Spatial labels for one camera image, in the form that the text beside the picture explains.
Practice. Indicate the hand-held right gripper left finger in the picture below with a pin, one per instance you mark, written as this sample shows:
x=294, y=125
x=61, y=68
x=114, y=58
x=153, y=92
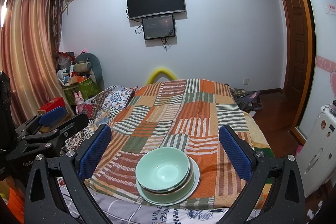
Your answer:
x=95, y=150

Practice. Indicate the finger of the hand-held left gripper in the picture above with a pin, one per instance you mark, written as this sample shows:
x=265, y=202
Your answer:
x=52, y=115
x=76, y=123

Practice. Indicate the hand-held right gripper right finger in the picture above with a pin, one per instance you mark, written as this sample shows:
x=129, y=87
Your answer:
x=235, y=154

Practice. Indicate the large white plate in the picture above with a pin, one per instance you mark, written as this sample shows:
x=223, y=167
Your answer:
x=198, y=176

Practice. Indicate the white bowl with black dots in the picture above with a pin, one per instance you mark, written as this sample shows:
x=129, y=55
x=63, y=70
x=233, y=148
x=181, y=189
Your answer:
x=183, y=187

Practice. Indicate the green bowl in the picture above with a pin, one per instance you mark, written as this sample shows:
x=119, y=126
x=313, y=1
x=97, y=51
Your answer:
x=162, y=166

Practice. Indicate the red box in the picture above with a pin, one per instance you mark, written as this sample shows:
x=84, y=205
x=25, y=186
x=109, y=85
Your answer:
x=51, y=104

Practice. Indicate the pink bunny toy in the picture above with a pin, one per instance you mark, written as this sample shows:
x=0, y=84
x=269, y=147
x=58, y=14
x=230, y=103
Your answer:
x=79, y=103

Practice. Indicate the yellow fleece blanket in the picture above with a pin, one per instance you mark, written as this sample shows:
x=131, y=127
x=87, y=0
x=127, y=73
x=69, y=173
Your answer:
x=258, y=134

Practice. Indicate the green storage box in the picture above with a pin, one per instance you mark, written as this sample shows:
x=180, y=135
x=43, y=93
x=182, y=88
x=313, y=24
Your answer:
x=84, y=90

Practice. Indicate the checkered patterned quilt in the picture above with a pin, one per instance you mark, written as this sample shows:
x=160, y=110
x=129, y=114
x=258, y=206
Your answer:
x=115, y=98

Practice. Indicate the pile of household clutter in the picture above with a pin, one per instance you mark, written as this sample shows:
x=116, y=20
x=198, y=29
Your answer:
x=68, y=69

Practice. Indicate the dark bag with pink item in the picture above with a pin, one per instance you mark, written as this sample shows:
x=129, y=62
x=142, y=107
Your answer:
x=249, y=102

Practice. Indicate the striped patchwork blanket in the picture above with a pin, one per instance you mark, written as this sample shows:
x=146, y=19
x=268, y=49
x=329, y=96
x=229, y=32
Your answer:
x=183, y=113

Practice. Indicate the grey printed bedsheet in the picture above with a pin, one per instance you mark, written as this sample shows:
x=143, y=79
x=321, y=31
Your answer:
x=131, y=213

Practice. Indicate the striped brown curtain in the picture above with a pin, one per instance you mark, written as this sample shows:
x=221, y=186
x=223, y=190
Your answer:
x=29, y=43

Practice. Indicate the white suitcase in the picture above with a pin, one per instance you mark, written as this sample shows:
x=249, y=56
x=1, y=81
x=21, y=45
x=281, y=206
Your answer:
x=317, y=150

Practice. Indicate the yellow foam noodle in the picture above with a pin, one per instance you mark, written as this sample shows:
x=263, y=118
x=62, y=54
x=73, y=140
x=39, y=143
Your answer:
x=160, y=71

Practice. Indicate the wooden door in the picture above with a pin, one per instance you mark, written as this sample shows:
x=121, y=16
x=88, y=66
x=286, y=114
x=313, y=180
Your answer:
x=296, y=43

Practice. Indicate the wall socket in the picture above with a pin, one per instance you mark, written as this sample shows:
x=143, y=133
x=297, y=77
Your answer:
x=246, y=81

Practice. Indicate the pink wall sticker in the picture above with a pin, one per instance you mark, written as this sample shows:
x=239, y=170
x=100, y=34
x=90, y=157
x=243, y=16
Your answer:
x=331, y=8

